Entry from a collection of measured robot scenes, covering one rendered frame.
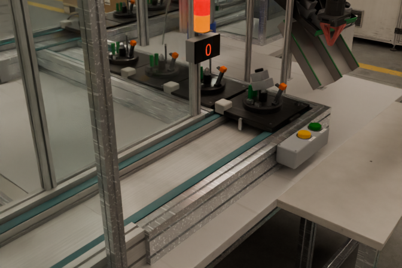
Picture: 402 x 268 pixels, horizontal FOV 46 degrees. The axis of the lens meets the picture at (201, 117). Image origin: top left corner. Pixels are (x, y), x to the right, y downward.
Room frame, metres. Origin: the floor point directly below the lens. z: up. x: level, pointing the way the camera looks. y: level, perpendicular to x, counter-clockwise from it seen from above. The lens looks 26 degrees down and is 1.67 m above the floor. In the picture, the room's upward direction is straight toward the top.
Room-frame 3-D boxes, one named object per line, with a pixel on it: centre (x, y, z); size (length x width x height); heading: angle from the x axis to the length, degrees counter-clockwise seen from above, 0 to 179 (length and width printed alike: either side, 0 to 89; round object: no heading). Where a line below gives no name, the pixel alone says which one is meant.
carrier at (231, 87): (1.68, -0.02, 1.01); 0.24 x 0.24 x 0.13; 49
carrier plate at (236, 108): (1.51, -0.22, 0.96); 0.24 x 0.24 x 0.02; 49
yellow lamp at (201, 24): (1.44, 0.00, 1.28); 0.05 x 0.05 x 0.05
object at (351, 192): (1.50, -0.46, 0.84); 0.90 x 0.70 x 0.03; 142
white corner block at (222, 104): (1.50, -0.08, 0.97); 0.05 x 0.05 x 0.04; 49
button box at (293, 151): (1.31, -0.32, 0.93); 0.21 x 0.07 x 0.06; 139
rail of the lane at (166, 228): (1.20, -0.15, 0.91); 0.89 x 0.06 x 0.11; 139
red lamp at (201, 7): (1.44, 0.00, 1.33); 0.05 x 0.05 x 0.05
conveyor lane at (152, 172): (1.30, 0.00, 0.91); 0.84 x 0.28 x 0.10; 139
